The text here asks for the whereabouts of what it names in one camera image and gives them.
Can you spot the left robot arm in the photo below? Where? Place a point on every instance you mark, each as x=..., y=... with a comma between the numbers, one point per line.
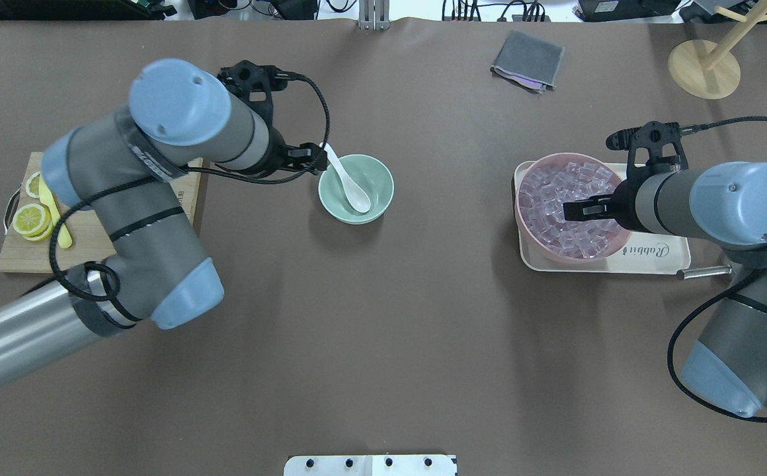
x=124, y=250

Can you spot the white ceramic spoon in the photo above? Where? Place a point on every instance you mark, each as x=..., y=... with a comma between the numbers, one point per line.
x=357, y=198

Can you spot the pink bowl of ice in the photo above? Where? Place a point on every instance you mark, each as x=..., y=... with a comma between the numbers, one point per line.
x=546, y=186

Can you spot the wooden cutting board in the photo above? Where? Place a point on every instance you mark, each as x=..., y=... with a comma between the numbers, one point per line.
x=90, y=241

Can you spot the yellow plastic knife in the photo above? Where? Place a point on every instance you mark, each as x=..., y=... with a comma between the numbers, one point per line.
x=64, y=239

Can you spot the mint green bowl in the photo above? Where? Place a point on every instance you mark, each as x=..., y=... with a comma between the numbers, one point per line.
x=371, y=175

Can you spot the aluminium frame post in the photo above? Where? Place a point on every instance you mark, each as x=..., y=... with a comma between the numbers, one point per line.
x=374, y=15

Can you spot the cream serving tray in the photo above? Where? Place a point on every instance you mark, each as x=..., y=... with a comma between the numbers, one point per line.
x=642, y=254

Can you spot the wooden cup tree stand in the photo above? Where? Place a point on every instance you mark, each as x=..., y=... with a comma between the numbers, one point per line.
x=708, y=70

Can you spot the lemon slice stack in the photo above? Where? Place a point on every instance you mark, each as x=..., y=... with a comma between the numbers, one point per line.
x=33, y=222

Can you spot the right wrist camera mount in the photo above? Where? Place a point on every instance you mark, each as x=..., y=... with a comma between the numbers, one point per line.
x=661, y=141

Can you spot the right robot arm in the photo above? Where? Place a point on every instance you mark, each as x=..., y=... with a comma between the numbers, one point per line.
x=717, y=356

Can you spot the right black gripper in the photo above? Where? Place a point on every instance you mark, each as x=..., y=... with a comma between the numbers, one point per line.
x=624, y=201

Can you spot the lemon slice near bun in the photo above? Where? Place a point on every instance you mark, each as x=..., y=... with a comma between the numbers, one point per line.
x=32, y=185

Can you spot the grey folded cloth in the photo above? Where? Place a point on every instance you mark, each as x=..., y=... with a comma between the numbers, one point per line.
x=529, y=61

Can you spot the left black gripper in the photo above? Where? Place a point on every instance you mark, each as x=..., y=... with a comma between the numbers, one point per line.
x=279, y=154

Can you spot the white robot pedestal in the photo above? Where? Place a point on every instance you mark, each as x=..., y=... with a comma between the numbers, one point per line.
x=373, y=464

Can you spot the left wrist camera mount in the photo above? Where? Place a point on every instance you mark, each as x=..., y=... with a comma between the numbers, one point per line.
x=254, y=85

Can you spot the metal ice scoop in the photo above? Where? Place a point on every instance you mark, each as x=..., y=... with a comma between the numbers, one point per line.
x=705, y=272

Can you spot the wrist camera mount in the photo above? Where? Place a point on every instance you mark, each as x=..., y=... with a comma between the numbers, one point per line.
x=254, y=85
x=661, y=141

